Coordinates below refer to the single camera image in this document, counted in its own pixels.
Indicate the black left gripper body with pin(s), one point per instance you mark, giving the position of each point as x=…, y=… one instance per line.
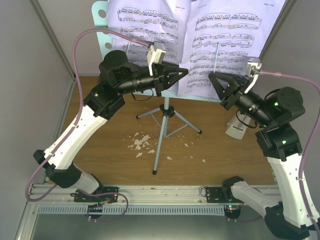
x=159, y=76

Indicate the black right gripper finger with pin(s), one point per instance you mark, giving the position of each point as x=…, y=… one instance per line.
x=222, y=92
x=224, y=80

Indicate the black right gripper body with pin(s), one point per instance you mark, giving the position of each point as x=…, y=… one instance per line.
x=231, y=99

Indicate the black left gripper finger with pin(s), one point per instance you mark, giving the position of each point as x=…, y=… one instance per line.
x=172, y=77
x=172, y=70

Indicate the white metronome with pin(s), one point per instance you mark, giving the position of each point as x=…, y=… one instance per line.
x=236, y=127

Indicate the white sheet music pages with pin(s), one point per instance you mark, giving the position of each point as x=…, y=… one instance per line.
x=221, y=36

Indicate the light blue music stand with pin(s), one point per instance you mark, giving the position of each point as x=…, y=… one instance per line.
x=99, y=12

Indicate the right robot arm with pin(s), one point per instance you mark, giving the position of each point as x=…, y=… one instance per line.
x=294, y=215

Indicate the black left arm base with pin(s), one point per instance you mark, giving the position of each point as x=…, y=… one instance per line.
x=109, y=194

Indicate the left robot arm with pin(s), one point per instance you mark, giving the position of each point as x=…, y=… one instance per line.
x=118, y=76

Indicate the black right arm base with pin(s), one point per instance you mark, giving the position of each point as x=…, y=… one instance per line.
x=214, y=194

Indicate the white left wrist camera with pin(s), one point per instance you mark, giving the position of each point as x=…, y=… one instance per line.
x=155, y=55

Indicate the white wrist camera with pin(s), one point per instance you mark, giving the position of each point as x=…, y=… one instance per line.
x=252, y=72
x=155, y=55

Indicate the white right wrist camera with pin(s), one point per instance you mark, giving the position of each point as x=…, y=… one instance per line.
x=252, y=72

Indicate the aluminium front rail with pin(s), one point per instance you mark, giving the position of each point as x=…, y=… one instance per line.
x=147, y=194

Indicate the slotted grey cable duct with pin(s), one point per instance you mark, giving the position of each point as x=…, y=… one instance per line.
x=81, y=209

